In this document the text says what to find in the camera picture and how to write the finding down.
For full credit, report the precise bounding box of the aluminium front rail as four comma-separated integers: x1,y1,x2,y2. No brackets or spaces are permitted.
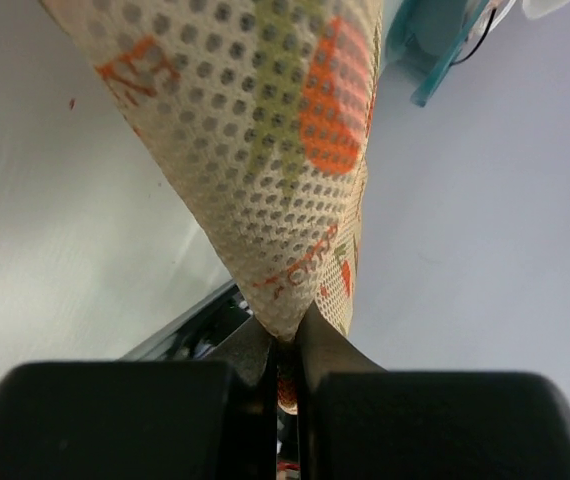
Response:
122,281,253,361

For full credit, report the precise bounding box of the teal plastic basket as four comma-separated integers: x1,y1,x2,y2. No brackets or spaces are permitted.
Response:
385,0,496,107

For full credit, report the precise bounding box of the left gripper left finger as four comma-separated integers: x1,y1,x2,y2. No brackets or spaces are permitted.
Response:
0,320,276,479

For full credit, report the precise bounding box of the floral mesh laundry bag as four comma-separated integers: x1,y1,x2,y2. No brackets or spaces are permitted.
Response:
37,0,386,416

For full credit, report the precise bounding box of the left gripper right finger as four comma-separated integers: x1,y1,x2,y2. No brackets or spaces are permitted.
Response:
297,306,570,479

